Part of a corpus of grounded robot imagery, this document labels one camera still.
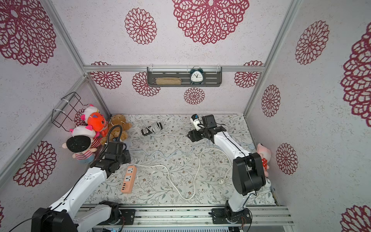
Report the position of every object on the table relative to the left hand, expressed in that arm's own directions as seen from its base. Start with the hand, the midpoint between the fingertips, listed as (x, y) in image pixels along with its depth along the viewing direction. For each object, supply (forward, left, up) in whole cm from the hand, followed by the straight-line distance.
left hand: (126, 155), depth 85 cm
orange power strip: (-12, -3, -7) cm, 14 cm away
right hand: (+14, -40, +5) cm, 43 cm away
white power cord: (-7, -26, -11) cm, 29 cm away
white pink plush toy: (+28, +27, +11) cm, 40 cm away
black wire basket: (+12, +28, +22) cm, 38 cm away
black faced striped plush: (+2, +22, +11) cm, 25 cm away
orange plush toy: (+18, +19, +10) cm, 28 cm away
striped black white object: (+25, -13, -6) cm, 29 cm away
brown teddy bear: (+31, +16, -3) cm, 35 cm away
